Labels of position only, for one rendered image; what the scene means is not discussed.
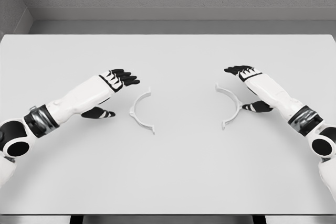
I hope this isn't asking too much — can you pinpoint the white half-ring pipe clamp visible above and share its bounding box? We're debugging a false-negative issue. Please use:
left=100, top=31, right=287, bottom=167
left=129, top=86, right=156, bottom=135
left=215, top=82, right=243, bottom=131

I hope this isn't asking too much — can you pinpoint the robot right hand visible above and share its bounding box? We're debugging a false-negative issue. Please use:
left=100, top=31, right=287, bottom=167
left=224, top=65, right=279, bottom=114

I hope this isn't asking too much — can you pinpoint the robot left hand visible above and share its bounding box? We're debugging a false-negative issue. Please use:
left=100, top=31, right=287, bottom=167
left=70, top=69, right=141, bottom=119

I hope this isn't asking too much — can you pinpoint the white table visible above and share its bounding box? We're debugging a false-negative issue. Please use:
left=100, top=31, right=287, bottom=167
left=0, top=33, right=336, bottom=224

